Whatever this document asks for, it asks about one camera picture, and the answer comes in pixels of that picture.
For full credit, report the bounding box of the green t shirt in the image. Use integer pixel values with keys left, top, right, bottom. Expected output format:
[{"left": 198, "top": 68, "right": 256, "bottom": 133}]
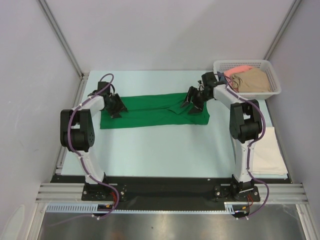
[{"left": 100, "top": 93, "right": 210, "bottom": 130}]

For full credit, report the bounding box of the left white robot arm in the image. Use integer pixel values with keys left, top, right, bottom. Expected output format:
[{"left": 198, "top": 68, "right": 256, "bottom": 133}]
[{"left": 60, "top": 93, "right": 127, "bottom": 200}]

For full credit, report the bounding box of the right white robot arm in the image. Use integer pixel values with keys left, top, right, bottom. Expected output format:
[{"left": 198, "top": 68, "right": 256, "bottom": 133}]
[{"left": 180, "top": 85, "right": 266, "bottom": 201}]

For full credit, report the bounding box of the blue t shirt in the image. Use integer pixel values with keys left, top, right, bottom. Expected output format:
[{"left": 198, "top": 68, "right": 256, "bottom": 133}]
[{"left": 217, "top": 71, "right": 228, "bottom": 85}]

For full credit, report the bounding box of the white plastic basket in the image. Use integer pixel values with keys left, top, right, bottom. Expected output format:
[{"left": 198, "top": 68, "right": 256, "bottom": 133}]
[{"left": 213, "top": 59, "right": 282, "bottom": 100}]

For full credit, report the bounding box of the pink t shirt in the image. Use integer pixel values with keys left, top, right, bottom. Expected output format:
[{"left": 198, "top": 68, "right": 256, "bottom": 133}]
[{"left": 224, "top": 65, "right": 253, "bottom": 78}]

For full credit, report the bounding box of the beige t shirt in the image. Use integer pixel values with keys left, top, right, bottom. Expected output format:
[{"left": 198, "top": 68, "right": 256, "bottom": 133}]
[{"left": 230, "top": 68, "right": 271, "bottom": 93}]

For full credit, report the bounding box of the folded white t shirt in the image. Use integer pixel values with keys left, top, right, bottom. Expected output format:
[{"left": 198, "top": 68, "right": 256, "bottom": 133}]
[{"left": 252, "top": 127, "right": 288, "bottom": 176}]

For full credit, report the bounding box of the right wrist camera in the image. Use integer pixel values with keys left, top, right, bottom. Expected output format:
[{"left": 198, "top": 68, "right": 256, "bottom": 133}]
[{"left": 201, "top": 71, "right": 217, "bottom": 88}]

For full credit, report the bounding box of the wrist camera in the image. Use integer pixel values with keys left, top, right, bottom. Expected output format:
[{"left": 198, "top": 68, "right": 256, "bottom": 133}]
[
  {"left": 97, "top": 81, "right": 116, "bottom": 95},
  {"left": 201, "top": 71, "right": 217, "bottom": 88}
]

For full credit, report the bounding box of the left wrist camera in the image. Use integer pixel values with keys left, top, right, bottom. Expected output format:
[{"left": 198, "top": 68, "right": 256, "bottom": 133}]
[{"left": 97, "top": 81, "right": 116, "bottom": 95}]

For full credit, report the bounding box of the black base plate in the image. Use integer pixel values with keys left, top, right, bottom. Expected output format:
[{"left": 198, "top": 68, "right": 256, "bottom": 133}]
[{"left": 50, "top": 174, "right": 292, "bottom": 213}]

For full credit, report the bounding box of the white cable duct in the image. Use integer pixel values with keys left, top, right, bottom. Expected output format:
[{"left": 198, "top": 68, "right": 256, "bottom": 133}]
[{"left": 46, "top": 201, "right": 252, "bottom": 216}]

